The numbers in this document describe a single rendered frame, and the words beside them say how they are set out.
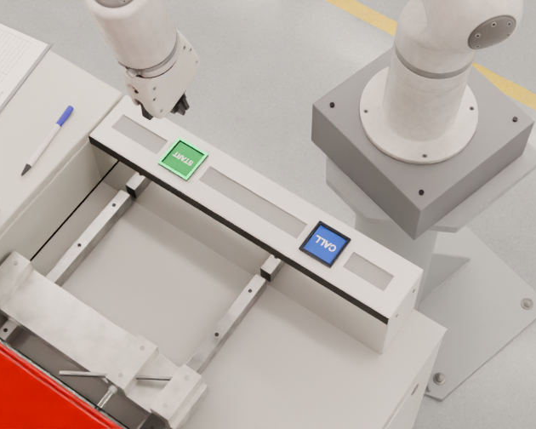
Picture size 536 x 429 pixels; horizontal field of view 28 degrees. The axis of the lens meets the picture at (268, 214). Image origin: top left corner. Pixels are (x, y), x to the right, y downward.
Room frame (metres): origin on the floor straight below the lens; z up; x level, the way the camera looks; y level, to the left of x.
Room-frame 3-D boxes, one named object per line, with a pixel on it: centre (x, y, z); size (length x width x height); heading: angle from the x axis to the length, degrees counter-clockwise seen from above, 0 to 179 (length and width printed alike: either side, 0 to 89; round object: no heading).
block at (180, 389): (0.51, 0.14, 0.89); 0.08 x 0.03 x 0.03; 144
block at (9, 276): (0.70, 0.40, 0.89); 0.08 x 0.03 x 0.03; 144
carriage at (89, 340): (0.61, 0.27, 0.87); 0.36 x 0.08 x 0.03; 54
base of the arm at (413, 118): (0.96, -0.25, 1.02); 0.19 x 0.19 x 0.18
